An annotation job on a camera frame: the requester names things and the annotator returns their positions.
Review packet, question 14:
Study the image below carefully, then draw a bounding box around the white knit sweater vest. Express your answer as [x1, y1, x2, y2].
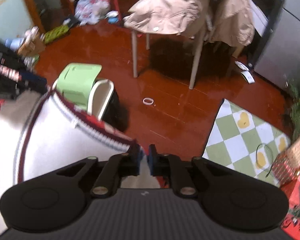
[0, 89, 163, 233]

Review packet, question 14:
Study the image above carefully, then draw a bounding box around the green lid white bin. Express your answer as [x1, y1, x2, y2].
[52, 63, 119, 124]

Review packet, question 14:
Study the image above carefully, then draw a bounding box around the green checkered floor mat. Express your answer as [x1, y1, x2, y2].
[202, 99, 290, 187]

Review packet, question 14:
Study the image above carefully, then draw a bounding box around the white leg chair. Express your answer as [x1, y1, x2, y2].
[145, 27, 205, 90]

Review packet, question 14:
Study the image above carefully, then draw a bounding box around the red christmas pattern blanket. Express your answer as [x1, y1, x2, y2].
[280, 172, 300, 239]

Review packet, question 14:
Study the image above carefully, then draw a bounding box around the beige jacket on chair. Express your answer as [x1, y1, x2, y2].
[124, 0, 255, 47]

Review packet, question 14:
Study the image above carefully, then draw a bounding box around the grey refrigerator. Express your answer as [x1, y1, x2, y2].
[248, 0, 300, 89]

